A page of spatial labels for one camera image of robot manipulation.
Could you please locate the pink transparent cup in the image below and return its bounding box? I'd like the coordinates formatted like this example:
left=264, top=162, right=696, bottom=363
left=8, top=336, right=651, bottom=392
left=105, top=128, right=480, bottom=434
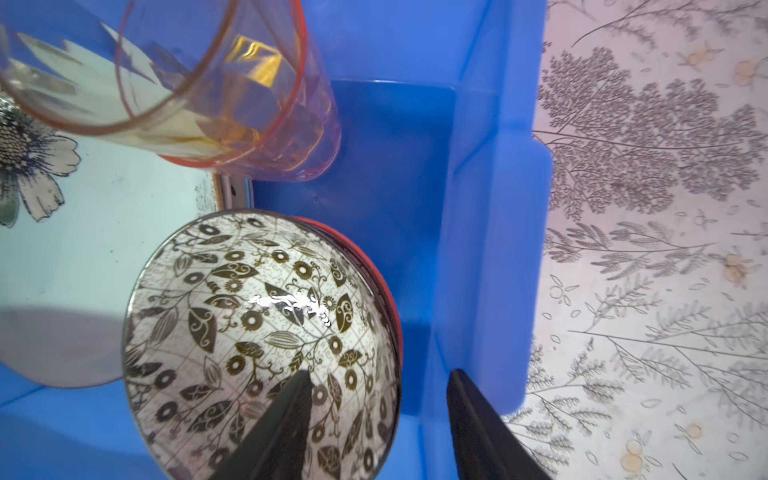
left=115, top=1, right=341, bottom=182

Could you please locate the blue plastic bin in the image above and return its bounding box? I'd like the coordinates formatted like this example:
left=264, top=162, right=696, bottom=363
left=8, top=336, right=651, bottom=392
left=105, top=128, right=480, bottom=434
left=1, top=1, right=552, bottom=479

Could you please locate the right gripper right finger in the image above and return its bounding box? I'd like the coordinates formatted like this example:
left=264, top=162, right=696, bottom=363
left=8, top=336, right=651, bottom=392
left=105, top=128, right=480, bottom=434
left=446, top=369, right=549, bottom=480

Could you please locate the leaf pattern pink bowl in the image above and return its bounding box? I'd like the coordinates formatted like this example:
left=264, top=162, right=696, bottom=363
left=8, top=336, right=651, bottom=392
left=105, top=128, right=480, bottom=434
left=122, top=210, right=402, bottom=479

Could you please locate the green flower plate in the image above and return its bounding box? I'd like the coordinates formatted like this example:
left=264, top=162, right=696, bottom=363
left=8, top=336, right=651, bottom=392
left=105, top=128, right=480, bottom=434
left=1, top=84, right=216, bottom=389

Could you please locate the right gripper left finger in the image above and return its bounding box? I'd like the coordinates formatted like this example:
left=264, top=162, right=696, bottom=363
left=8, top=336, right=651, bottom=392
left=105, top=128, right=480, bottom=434
left=212, top=370, right=313, bottom=480

